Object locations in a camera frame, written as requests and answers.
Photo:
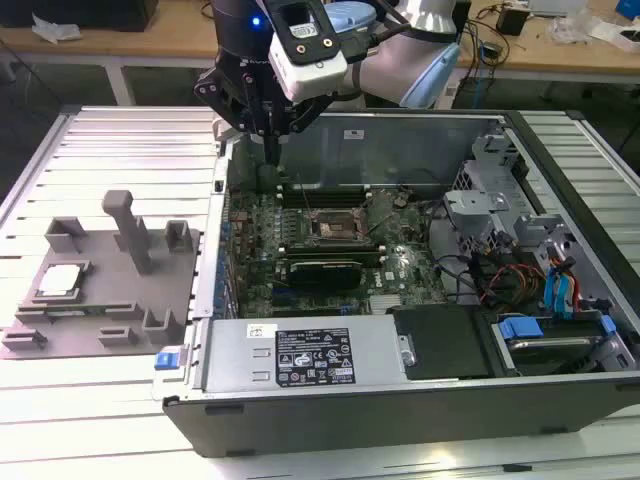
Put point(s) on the green motherboard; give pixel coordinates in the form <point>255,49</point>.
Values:
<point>415,235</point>

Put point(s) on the black plastic shroud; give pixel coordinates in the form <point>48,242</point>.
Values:
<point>440,345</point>

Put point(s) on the thin metal locking lever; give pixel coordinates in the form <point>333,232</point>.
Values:
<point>306,195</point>
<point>380,223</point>

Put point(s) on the silver CPU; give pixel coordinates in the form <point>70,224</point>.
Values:
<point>60,281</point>

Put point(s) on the silver chipset heatsink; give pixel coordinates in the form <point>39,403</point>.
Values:
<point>385,303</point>

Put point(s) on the black graphics card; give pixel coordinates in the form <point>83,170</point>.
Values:
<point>325,272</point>

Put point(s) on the CPU socket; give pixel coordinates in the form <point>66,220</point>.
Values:
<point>335,227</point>

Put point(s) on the small black box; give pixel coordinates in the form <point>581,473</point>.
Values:
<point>512,21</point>

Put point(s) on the black open PC case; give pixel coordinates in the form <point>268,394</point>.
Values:
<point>350,425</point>

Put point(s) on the black cylindrical part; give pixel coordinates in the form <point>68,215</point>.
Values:
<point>266,179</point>

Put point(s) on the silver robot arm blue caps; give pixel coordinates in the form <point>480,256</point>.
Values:
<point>385,70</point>

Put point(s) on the round coin battery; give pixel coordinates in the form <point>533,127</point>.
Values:
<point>400,201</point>

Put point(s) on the blue disk carrier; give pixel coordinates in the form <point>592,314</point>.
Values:
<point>520,328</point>

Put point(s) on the silver power supply unit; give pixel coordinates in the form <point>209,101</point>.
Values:
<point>230,350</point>

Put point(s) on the blue case latch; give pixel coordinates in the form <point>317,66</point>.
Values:
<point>166,360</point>

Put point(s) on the crumpled white paper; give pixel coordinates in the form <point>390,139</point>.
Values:
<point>55,27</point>

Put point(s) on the blue box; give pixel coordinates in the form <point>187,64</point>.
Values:
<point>629,7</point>

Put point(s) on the grey parts rack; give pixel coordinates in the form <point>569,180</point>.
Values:
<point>125,300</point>

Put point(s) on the grey metal drive cage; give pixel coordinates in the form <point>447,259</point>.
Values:
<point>470,200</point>

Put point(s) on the dark hard disk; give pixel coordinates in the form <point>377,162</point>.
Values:
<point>550,352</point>

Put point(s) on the grey laptop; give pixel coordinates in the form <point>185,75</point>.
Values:
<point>555,5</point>

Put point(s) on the clear plastic bag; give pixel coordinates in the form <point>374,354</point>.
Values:
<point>567,25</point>

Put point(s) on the black RAM slot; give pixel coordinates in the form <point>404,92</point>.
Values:
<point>330,255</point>
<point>330,247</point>
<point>325,202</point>
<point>325,192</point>

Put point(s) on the green RAM stick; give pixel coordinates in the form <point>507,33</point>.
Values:
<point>75,313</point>

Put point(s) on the white case label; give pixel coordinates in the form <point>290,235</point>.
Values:
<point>353,134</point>

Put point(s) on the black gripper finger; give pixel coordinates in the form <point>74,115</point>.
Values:
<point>307,112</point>
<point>220,100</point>

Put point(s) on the large black box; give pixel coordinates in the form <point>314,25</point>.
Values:
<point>75,12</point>

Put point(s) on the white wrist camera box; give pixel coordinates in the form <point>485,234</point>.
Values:
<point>310,75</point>

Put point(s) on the small black device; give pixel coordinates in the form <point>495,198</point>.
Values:
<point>492,51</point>

